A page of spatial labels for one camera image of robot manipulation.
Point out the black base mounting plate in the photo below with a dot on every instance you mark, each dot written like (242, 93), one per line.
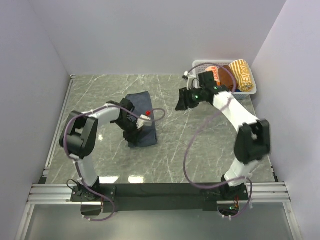
(156, 197)

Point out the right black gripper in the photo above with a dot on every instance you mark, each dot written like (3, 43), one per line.
(184, 101)

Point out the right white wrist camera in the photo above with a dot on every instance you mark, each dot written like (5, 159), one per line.
(192, 81)

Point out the white plastic basket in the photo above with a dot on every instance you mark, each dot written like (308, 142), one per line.
(199, 66)

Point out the orange white rolled towel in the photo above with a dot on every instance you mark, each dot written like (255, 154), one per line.
(215, 72)

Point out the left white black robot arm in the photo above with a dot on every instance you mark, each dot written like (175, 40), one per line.
(80, 132)

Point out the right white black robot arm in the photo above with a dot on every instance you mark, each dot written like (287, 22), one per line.
(253, 140)

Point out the yellow striped rolled towel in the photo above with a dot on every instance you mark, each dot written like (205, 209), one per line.
(241, 71)

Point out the brown rolled towel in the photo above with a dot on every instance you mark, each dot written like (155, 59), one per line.
(225, 78)

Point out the dark blue towel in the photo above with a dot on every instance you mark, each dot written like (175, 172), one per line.
(147, 135)

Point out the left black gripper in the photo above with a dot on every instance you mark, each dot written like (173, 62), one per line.
(133, 136)

